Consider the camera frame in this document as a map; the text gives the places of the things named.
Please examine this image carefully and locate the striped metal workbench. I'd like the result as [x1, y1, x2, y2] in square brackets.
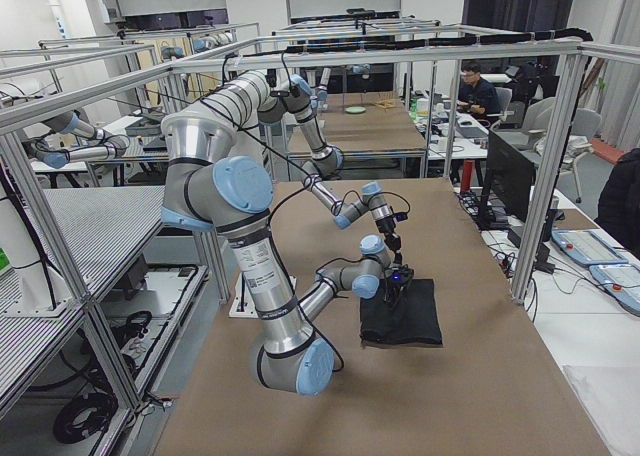
[1, 186, 164, 413]

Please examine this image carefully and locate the aluminium frame post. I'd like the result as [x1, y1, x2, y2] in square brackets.
[511, 52, 588, 306]

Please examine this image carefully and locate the black printed t-shirt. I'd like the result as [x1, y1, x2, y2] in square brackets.
[360, 279, 443, 347]

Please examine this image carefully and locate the blue teach pendant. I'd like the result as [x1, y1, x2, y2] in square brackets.
[589, 264, 640, 316]
[551, 229, 628, 267]

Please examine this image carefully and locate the aluminium cage frame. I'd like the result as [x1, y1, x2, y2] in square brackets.
[0, 23, 640, 422]

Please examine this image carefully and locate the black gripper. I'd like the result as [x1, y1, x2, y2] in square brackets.
[383, 265, 414, 301]
[377, 216, 401, 254]

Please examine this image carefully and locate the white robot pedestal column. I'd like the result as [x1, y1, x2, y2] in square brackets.
[228, 110, 296, 319]

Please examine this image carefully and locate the seated person dark jacket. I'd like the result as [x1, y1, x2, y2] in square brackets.
[457, 60, 501, 124]

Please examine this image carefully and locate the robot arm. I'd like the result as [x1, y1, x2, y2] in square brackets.
[161, 111, 414, 395]
[191, 71, 401, 253]

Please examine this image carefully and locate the green plate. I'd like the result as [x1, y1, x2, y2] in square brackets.
[345, 106, 366, 115]

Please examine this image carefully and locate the black computer monitor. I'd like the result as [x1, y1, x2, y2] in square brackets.
[480, 132, 536, 222]

